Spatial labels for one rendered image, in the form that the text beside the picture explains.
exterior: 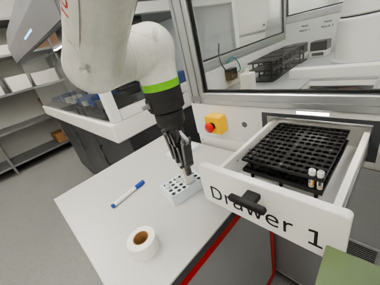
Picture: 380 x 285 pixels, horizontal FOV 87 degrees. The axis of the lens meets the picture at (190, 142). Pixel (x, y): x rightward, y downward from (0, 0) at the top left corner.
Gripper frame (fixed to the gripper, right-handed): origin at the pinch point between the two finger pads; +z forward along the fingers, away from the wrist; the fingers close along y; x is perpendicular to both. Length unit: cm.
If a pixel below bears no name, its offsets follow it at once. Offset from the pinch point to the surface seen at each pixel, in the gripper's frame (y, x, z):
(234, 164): 12.2, 9.0, -3.1
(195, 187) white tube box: 1.4, 1.1, 5.8
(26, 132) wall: -378, -97, 42
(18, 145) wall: -374, -116, 56
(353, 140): 27.4, 37.7, -1.5
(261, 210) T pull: 29.2, -1.4, -7.3
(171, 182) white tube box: -6.0, -3.3, 5.0
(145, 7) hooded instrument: -63, 31, -53
